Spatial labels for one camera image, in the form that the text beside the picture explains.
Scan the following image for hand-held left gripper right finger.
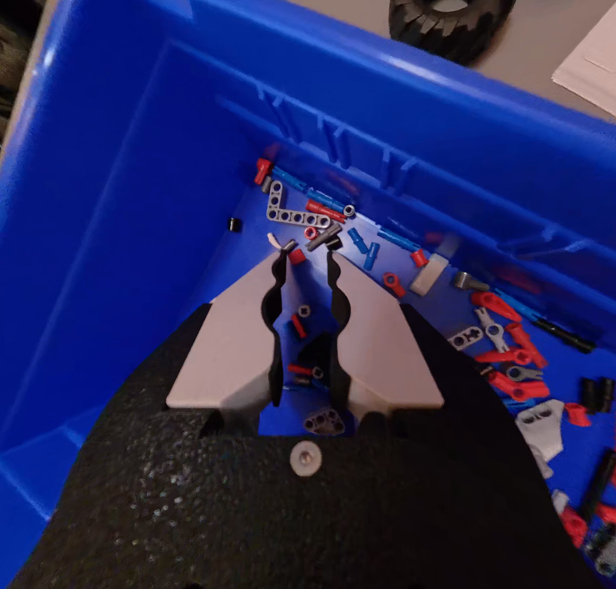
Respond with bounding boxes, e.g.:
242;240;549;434
326;250;444;419

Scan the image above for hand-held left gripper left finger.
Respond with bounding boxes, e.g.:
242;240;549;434
166;250;289;426

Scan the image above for small building toy parts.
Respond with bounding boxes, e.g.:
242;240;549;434
228;156;616;575

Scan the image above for blue plastic bin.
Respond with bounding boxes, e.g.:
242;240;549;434
0;0;616;589

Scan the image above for beige wedge toy block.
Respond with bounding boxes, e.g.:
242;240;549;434
409;253;450;296

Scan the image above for grey triangular toy connector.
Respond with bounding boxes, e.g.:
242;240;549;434
303;407;347;436

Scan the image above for grey L-shaped toy beam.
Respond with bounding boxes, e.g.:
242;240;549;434
266;180;333;229

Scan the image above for long black toy axle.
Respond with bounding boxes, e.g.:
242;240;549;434
532;317;597;354

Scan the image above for white toy panel piece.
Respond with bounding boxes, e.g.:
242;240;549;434
515;399;566;462

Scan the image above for black rubber toy tyre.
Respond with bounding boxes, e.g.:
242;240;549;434
389;0;520;65

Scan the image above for building instruction booklet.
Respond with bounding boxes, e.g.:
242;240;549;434
551;7;616;118

